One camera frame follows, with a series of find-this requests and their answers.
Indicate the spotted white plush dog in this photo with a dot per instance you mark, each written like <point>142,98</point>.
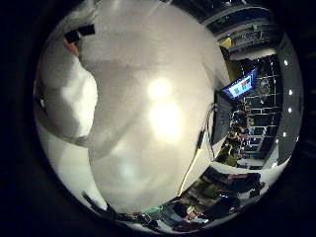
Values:
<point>69,95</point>

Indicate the person in dark clothes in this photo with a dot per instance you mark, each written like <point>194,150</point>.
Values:
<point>214,200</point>

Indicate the yellow sign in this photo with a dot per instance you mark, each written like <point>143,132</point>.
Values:
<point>227,42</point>

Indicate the lit computer monitor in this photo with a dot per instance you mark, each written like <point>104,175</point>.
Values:
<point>242,86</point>

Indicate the green bag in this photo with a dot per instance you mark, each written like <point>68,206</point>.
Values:
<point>154,209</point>

